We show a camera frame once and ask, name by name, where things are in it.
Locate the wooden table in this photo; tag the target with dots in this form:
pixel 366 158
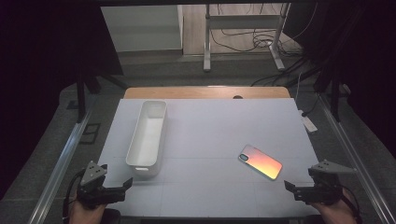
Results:
pixel 193 92

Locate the white power strip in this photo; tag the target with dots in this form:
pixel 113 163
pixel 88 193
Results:
pixel 308 122

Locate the aluminium rail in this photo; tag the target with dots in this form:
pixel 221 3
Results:
pixel 358 158
pixel 59 168

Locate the black floor socket cover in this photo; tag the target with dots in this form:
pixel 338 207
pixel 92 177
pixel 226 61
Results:
pixel 90 133

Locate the white cabinet panel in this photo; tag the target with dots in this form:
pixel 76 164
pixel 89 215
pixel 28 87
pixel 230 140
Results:
pixel 141 28

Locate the person's right hand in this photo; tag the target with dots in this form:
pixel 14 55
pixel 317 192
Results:
pixel 336 213

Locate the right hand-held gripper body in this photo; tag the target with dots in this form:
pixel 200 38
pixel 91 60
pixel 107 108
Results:
pixel 325 186

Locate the white plastic storage bin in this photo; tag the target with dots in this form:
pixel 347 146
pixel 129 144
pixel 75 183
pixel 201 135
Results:
pixel 148 137

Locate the iridescent orange phone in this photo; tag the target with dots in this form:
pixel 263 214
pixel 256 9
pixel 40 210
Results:
pixel 260 161

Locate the black metal stand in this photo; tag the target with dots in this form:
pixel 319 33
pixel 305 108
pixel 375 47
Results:
pixel 81 93
pixel 334 93

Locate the white metal desk frame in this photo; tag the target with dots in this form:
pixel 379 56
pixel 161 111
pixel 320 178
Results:
pixel 243 23

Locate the person's left hand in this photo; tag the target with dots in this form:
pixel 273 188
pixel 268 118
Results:
pixel 84 214

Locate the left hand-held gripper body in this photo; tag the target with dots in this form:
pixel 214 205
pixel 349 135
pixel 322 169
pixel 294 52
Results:
pixel 93 191

